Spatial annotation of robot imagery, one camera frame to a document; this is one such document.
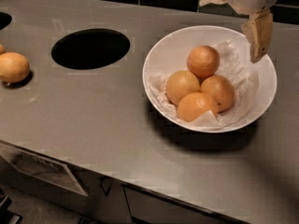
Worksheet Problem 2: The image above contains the orange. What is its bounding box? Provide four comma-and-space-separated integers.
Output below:
187, 46, 220, 78
201, 75, 235, 112
177, 92, 219, 122
165, 70, 200, 105
0, 52, 30, 83
0, 44, 6, 55

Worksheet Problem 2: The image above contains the white ceramic bowl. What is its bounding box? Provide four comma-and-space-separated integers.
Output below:
143, 25, 277, 133

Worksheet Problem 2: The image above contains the white paper napkin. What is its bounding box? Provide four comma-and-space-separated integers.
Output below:
143, 40, 260, 132

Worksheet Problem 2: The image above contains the large round counter hole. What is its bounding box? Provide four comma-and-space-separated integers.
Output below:
51, 28, 130, 70

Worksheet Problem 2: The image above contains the grey cabinet door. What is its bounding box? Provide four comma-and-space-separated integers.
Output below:
124, 187, 244, 224

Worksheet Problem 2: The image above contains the orange on counter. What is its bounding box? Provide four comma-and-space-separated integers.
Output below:
0, 52, 30, 83

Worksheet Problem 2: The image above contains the label sign on cabinet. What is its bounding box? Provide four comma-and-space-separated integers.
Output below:
0, 142, 88, 197

